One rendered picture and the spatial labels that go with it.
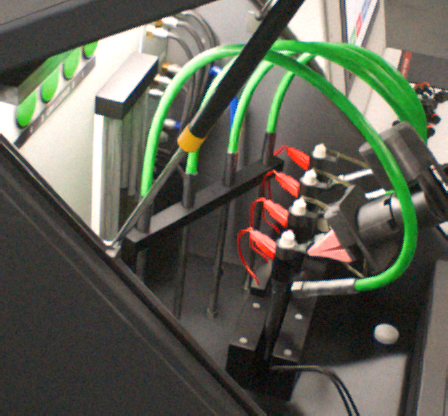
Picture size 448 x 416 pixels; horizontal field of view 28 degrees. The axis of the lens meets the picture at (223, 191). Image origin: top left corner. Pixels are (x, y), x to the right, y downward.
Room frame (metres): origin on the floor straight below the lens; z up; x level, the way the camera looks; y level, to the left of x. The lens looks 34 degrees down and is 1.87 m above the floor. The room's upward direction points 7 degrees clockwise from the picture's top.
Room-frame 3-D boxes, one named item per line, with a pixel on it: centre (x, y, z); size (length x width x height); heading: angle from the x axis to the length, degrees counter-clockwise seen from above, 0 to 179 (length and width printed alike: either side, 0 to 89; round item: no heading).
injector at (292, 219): (1.05, -0.12, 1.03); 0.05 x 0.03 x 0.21; 79
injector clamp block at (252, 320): (1.09, -0.12, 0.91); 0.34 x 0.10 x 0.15; 169
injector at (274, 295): (0.97, -0.10, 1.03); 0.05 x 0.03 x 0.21; 79
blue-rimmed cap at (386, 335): (1.15, -0.30, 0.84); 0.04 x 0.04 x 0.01
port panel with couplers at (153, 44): (1.26, 0.12, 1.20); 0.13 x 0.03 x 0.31; 169
